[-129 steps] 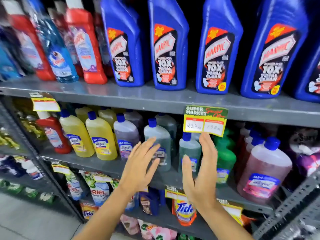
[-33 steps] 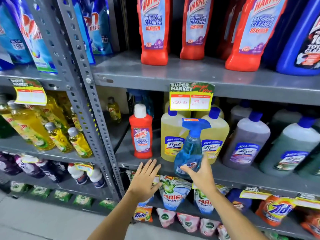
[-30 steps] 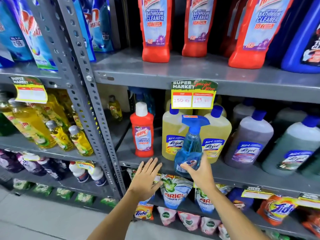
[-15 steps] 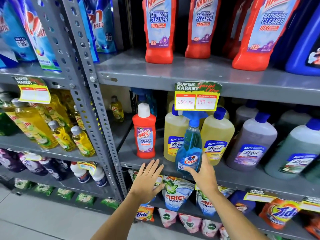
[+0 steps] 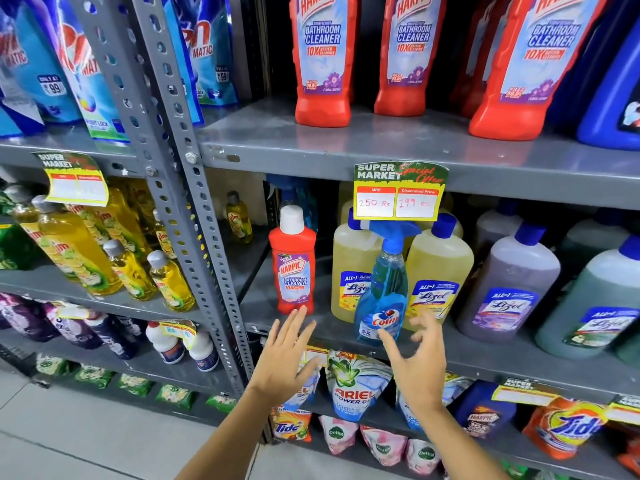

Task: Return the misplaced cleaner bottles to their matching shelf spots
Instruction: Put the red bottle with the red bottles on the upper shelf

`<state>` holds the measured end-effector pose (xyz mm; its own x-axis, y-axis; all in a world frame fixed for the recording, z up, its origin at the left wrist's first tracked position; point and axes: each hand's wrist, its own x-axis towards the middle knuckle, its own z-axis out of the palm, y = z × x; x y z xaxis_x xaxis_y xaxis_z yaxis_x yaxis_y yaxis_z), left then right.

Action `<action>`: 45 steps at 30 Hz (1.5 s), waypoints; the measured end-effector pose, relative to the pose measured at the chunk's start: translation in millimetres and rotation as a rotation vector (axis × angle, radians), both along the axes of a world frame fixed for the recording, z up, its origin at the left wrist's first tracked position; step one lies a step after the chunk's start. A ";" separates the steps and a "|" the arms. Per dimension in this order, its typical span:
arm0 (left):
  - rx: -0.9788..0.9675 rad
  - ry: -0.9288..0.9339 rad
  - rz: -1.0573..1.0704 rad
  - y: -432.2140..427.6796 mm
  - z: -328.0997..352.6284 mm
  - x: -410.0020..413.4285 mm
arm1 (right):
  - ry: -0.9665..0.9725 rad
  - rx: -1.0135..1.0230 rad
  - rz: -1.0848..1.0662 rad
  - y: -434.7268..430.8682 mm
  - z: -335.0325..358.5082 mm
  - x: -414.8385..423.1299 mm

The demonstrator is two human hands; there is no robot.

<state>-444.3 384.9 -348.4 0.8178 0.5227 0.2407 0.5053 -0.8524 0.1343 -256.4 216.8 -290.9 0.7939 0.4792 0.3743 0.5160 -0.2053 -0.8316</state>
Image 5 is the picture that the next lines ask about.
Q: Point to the large red bathroom cleaner bottle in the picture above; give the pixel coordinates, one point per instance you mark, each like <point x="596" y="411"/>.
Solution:
<point x="472" y="69"/>
<point x="407" y="54"/>
<point x="322" y="59"/>
<point x="530" y="69"/>

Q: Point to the purple floor cleaner bottle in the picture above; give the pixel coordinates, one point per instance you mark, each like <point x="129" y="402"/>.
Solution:
<point x="492" y="229"/>
<point x="510" y="289"/>

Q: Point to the orange detergent powder packet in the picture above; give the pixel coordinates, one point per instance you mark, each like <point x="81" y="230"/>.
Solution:
<point x="290" y="425"/>
<point x="630" y="454"/>
<point x="565" y="427"/>

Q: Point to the small yellow dish liquid bottle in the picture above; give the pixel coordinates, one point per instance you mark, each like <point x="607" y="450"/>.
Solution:
<point x="239" y="219"/>

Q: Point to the light blue detergent pouch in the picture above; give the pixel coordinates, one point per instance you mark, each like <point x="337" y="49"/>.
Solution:
<point x="305" y="392"/>
<point x="452" y="387"/>

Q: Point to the person's right forearm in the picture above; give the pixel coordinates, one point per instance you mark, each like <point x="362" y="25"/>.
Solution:
<point x="455" y="444"/>

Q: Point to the group of yellow dishwash bottles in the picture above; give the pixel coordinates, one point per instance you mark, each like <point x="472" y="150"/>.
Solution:
<point x="85" y="254"/>

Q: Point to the pink handwash refill pouch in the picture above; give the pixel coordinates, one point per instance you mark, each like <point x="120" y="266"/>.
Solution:
<point x="337" y="434"/>
<point x="422" y="457"/>
<point x="384" y="447"/>

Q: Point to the white bleach bottle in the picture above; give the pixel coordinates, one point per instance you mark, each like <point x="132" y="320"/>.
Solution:
<point x="167" y="347"/>
<point x="205" y="352"/>

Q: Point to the green dishwash pouches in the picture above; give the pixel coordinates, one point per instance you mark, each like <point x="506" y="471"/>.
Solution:
<point x="15" y="249"/>

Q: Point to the green yellow price tag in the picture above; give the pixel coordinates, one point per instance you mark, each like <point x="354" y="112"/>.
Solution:
<point x="179" y="332"/>
<point x="522" y="393"/>
<point x="75" y="182"/>
<point x="625" y="410"/>
<point x="71" y="310"/>
<point x="316" y="355"/>
<point x="400" y="194"/>

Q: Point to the person's left thumb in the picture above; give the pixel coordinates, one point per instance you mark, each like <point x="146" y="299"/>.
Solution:
<point x="310" y="367"/>

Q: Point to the green floor cleaner bottle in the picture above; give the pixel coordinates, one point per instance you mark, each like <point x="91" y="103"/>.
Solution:
<point x="630" y="349"/>
<point x="590" y="304"/>
<point x="590" y="234"/>

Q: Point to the grey slotted metal shelf rack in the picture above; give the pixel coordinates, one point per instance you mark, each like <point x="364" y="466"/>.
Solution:
<point x="165" y="159"/>
<point x="450" y="149"/>

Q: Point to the blue glass cleaner spray bottle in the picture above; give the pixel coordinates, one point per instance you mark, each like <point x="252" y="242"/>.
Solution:
<point x="300" y="192"/>
<point x="385" y="294"/>

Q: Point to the blue detergent refill pouch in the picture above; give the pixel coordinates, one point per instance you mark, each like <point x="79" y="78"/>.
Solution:
<point x="90" y="84"/>
<point x="35" y="64"/>
<point x="185" y="69"/>
<point x="17" y="117"/>
<point x="212" y="49"/>

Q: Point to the blue toilet cleaner bottle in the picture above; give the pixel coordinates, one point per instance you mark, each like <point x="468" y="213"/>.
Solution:
<point x="580" y="79"/>
<point x="612" y="109"/>

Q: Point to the person's left middle finger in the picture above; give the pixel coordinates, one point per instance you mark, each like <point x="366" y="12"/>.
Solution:
<point x="299" y="324"/>

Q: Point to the dark blue softener bottle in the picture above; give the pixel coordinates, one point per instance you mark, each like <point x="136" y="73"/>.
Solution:
<point x="132" y="324"/>
<point x="112" y="337"/>

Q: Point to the person's right thumb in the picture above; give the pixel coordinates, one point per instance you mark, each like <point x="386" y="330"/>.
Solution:
<point x="390" y="347"/>

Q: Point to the person's left hand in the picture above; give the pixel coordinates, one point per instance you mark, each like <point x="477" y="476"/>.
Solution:
<point x="280" y="367"/>

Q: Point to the green scrub pad packet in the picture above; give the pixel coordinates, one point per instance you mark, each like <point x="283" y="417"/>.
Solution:
<point x="95" y="377"/>
<point x="222" y="403"/>
<point x="136" y="385"/>
<point x="176" y="397"/>
<point x="52" y="364"/>

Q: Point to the person's right hand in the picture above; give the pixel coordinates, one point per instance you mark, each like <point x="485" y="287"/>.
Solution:
<point x="422" y="372"/>

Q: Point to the dark blue cleaner pouch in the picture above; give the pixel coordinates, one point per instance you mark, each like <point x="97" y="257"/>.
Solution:
<point x="482" y="409"/>

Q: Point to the green white liquid detergent pouch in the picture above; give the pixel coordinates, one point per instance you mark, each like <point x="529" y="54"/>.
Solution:
<point x="357" y="389"/>

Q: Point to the dark purple softener pouch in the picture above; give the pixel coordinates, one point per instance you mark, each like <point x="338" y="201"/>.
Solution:
<point x="72" y="332"/>
<point x="25" y="317"/>

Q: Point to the person's left little finger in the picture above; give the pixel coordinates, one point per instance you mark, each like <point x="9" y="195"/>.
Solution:
<point x="273" y="332"/>

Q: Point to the small red white-capped cleaner bottle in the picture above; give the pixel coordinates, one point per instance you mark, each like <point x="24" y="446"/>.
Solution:
<point x="292" y="274"/>

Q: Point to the person's left forearm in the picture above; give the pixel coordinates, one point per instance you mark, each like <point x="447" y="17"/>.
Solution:
<point x="230" y="439"/>

